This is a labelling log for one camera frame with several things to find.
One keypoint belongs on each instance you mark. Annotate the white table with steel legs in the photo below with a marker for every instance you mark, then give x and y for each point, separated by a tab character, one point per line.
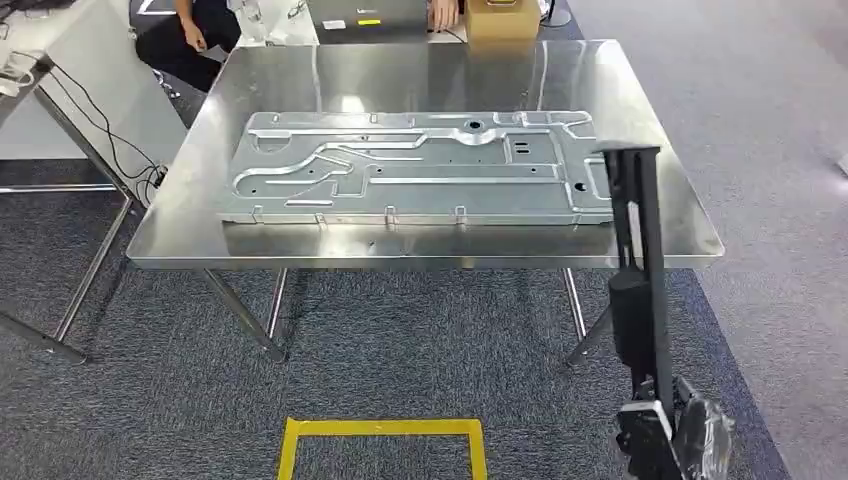
99	106

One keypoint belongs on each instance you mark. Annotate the dark grey laptop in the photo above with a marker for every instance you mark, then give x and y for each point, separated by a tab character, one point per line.
371	23

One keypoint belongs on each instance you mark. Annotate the yellow floor tape square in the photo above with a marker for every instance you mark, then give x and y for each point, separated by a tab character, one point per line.
381	427

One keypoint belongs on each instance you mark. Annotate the stamped grey sheet metal panel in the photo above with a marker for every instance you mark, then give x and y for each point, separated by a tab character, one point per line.
430	169

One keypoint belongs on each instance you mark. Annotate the person's hand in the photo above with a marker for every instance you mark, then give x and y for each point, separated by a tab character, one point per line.
442	14

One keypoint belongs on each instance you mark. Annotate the stainless steel table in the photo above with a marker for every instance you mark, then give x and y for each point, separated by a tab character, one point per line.
397	73

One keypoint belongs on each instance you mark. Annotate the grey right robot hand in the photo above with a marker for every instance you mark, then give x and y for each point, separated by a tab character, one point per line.
702	430

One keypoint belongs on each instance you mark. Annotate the black plastic plate with cutouts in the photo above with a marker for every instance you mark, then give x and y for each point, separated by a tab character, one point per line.
652	265

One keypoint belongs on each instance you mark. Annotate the person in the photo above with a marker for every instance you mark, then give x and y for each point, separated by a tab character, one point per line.
192	46

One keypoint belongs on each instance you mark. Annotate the brown cardboard box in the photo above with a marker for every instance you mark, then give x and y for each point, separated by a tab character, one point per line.
502	21

